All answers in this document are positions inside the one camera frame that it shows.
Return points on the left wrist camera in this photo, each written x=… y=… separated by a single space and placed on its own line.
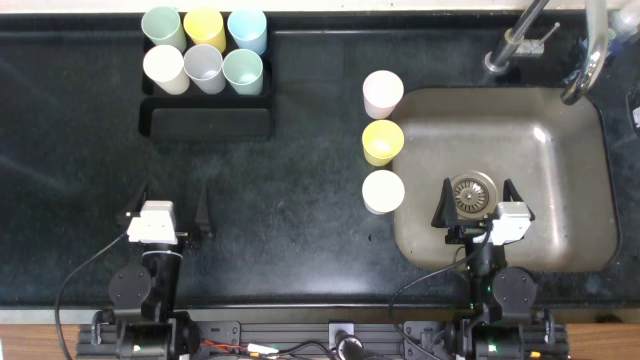
x=152 y=222

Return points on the black tray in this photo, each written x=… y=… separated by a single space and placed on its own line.
x=210 y=122

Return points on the steel sink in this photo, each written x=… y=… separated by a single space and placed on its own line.
x=550 y=175

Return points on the grey cup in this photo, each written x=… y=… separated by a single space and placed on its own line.
x=204 y=65

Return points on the blue cup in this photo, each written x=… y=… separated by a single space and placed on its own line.
x=247 y=27

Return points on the yellow cup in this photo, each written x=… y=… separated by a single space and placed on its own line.
x=204 y=25
x=382 y=140

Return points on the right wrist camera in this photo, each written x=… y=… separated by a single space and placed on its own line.
x=510 y=220

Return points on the green cup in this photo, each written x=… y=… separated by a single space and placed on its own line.
x=243 y=70
x=162 y=25

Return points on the blue soap bottle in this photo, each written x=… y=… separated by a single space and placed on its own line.
x=627 y=20

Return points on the steel tap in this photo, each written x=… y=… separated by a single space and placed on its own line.
x=500 y=55

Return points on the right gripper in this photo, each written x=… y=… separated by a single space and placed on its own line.
x=465 y=234

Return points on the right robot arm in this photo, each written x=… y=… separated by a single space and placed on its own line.
x=515 y=292

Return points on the white cup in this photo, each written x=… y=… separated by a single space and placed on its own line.
x=383 y=191
x=164 y=67

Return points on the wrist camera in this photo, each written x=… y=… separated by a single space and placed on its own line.
x=510 y=220
x=152 y=222

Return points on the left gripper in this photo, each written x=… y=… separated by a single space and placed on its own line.
x=192 y=234

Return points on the pink cup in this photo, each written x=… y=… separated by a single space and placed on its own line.
x=382 y=90

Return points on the mounting rail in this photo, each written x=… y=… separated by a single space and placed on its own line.
x=300 y=340

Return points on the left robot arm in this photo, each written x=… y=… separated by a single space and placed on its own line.
x=130 y=287

